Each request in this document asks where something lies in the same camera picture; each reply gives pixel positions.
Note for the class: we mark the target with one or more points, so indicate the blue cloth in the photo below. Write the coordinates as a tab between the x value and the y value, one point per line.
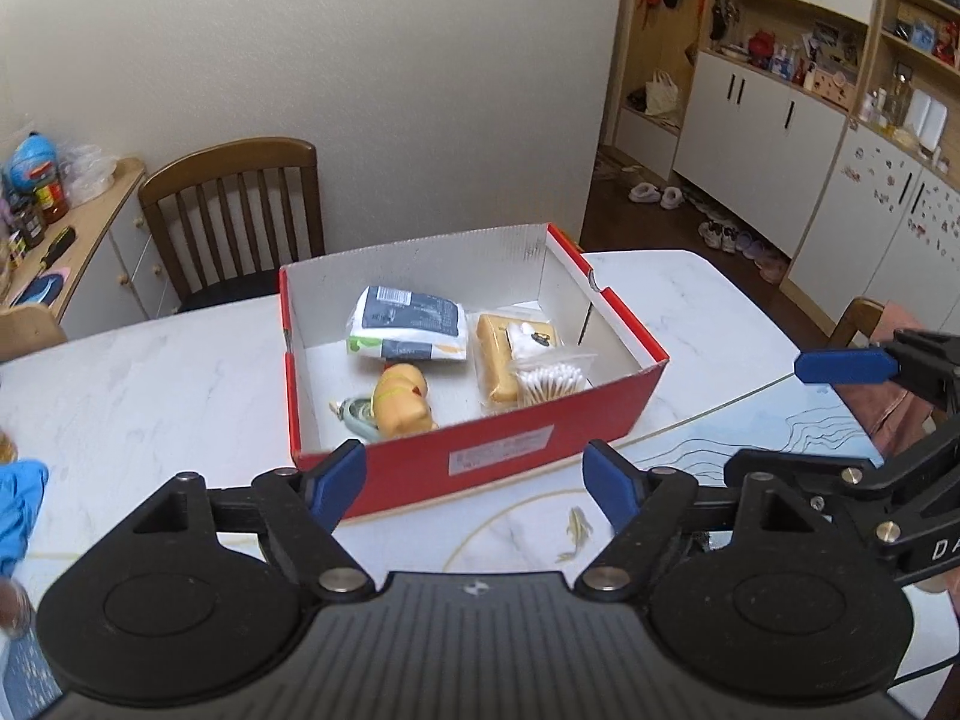
22	510

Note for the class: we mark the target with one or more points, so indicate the white sneaker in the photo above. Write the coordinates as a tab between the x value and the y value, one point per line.
729	238
709	231

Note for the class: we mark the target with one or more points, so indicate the pink box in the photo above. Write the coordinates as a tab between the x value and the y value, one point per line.
834	82

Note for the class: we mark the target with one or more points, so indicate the black yellow screwdriver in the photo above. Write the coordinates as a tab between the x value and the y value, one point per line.
58	245

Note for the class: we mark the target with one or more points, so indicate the light wooden chair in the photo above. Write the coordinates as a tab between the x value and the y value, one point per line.
30	334

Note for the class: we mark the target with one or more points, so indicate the red shoe box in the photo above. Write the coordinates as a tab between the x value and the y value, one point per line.
510	457

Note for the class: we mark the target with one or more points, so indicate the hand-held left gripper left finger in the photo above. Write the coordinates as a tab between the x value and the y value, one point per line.
337	480

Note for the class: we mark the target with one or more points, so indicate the white lower cabinet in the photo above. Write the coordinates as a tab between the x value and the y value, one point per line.
757	150

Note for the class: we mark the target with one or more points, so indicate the glass jar dark contents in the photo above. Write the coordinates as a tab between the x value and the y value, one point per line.
15	607

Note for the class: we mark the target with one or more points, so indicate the blue globe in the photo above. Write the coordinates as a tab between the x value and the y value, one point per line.
34	161

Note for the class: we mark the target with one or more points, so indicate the cotton swab bag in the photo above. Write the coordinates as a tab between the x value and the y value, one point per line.
547	382

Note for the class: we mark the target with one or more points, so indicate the grey slipper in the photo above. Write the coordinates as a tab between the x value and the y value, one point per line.
672	198
645	193

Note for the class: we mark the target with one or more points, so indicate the blue mouse pad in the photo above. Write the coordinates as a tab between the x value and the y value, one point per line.
41	287

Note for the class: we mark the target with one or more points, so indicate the amber glass jar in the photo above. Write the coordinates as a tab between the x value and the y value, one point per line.
6	448

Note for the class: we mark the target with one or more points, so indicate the white cabinet with stickers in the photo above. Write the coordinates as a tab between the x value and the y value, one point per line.
862	240

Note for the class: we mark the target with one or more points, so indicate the red sauce jar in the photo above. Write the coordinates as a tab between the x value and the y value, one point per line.
52	202

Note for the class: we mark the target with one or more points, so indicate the red ornament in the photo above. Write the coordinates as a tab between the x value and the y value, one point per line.
763	49

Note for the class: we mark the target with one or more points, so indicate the blue printed table mat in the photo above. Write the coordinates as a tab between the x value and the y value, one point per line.
750	435

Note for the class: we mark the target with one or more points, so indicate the white tote bag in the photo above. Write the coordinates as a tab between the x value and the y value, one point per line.
663	94

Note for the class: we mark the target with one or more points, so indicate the crumpled clear plastic bag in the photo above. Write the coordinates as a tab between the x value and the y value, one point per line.
90	172

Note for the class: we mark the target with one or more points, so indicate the tan animal toy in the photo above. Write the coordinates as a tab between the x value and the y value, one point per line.
401	397

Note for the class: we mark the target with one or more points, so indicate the purple sandal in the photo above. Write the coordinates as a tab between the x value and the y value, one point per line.
750	246

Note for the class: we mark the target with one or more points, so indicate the pink sandal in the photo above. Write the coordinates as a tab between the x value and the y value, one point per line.
771	270

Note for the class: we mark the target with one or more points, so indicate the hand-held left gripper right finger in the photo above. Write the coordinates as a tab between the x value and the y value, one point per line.
609	484

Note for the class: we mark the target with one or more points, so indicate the dark wooden chair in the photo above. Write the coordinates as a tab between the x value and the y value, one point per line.
225	157

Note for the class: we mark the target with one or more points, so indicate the brown wooden chair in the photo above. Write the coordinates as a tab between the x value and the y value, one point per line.
855	319

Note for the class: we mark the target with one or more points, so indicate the white container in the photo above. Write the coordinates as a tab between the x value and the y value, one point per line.
924	118

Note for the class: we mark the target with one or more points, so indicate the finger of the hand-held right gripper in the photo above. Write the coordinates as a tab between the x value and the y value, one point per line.
847	366
802	469

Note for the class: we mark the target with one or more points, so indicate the white wipes pack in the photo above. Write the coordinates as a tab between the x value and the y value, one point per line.
405	322

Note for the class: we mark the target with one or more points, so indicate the yellow sponge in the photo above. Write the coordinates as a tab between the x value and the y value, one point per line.
495	360

